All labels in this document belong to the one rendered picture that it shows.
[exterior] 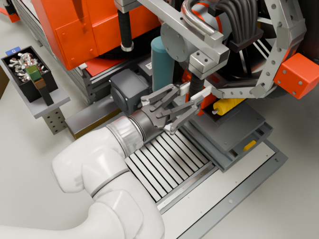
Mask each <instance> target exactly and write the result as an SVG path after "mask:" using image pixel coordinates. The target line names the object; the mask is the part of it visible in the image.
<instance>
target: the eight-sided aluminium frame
mask: <svg viewBox="0 0 319 239"><path fill-rule="evenodd" d="M163 1H165V2H166V3H167V4H169V5H170V6H171V7H173V8H175V0H163ZM264 1H265V4H266V7H267V9H268V12H269V15H270V18H271V21H272V24H273V27H274V30H275V33H276V36H277V38H276V40H275V43H274V45H273V47H272V50H271V52H270V54H269V57H268V59H267V61H266V63H265V66H264V68H263V71H262V73H261V75H260V77H259V79H253V80H243V81H233V82H228V81H227V80H225V79H224V78H223V77H222V76H220V75H219V74H218V73H217V72H214V73H212V74H211V75H209V76H208V77H206V78H205V82H204V86H205V87H208V86H210V85H211V86H212V88H211V92H212V94H213V95H214V96H216V97H217V98H221V99H224V98H256V99H258V98H264V97H265V96H267V95H268V94H269V93H271V92H272V91H274V90H275V89H276V88H277V86H278V84H277V83H275V82H274V81H273V80H274V78H275V75H276V73H277V71H278V69H279V67H280V65H281V64H282V63H283V62H284V61H286V60H287V59H289V58H290V57H292V56H293V55H294V54H295V52H296V50H297V48H298V46H299V44H300V43H301V41H302V40H303V39H304V35H305V33H306V31H307V28H306V25H305V18H303V15H302V12H301V9H300V6H299V2H298V0H264ZM189 60H190V58H189V59H187V60H185V61H184V62H179V64H180V66H181V67H182V68H183V69H184V70H185V69H186V70H187V71H188V72H189V73H190V74H192V72H191V71H190V70H189V68H188V67H189Z"/></svg>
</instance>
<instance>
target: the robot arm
mask: <svg viewBox="0 0 319 239"><path fill-rule="evenodd" d="M189 87H190V82H189V83H188V82H185V83H183V84H182V85H176V87H175V86H174V85H173V84H169V85H167V86H165V87H163V88H162V89H160V90H158V91H156V92H154V93H152V94H150V95H147V96H142V97H141V104H142V105H143V106H142V108H141V109H140V110H137V111H135V112H134V113H132V114H131V115H129V116H128V117H126V116H122V117H120V118H118V119H117V120H115V121H114V122H112V123H110V124H108V125H106V126H105V127H103V128H101V129H99V130H95V131H92V132H90V133H88V134H86V135H84V136H82V137H80V138H79V139H78V140H76V141H75V142H73V143H72V144H70V145H69V146H68V147H66V148H65V149H64V150H62V151H61V152H60V153H59V154H58V155H57V156H56V157H55V158H54V159H53V160H52V162H51V167H50V170H51V174H52V177H53V179H54V180H55V182H56V184H57V185H58V186H59V188H60V189H61V190H62V191H63V192H64V193H78V192H81V191H82V190H84V189H85V190H86V191H87V192H88V193H89V194H90V196H91V197H92V199H93V201H94V204H93V205H91V206H90V208H89V211H88V218H87V219H86V221H85V222H83V223H82V224H81V225H79V226H77V227H75V228H72V229H69V230H43V229H34V228H25V227H16V226H7V225H0V239H164V237H165V225H164V222H163V218H162V216H161V213H160V211H159V210H158V208H157V206H156V204H155V202H154V201H153V199H152V198H151V196H150V195H149V193H148V192H147V190H146V189H145V187H144V186H143V185H142V184H141V182H140V181H139V180H138V179H137V178H136V177H135V176H134V175H133V174H132V172H131V171H130V170H129V168H128V167H127V165H126V163H125V161H124V159H125V158H126V157H128V156H129V155H131V154H132V153H133V152H135V151H136V150H138V149H139V148H141V147H142V146H143V142H144V141H146V140H148V139H149V138H151V137H152V136H154V135H155V134H156V133H157V132H160V131H164V130H165V131H167V132H169V133H170V135H171V136H173V135H174V134H175V132H176V131H177V129H178V128H180V127H181V126H182V125H183V124H185V123H186V122H187V121H188V120H190V119H191V118H192V117H194V116H195V115H196V114H197V105H198V104H200V103H202V102H203V100H204V98H205V97H206V96H208V95H209V94H210V93H211V88H212V86H211V85H210V86H208V87H206V88H205V89H203V90H202V91H200V92H199V93H197V94H195V95H194V96H192V97H191V99H190V101H189V102H186V103H184V104H182V105H180V106H177V107H175V108H173V109H168V110H164V108H165V107H166V106H167V105H168V104H170V103H171V102H172V101H173V100H174V99H175V98H176V97H177V96H179V94H180V96H183V95H184V94H186V93H187V92H189ZM161 98H163V99H162V100H159V99H161ZM158 100H159V101H158ZM156 101H158V102H157V103H156V104H155V105H150V104H152V103H154V102H156ZM181 114H183V115H182V116H180V117H179V118H178V119H176V120H175V121H174V122H173V123H170V124H169V125H167V122H168V121H170V120H172V119H173V118H174V117H177V116H179V115H181Z"/></svg>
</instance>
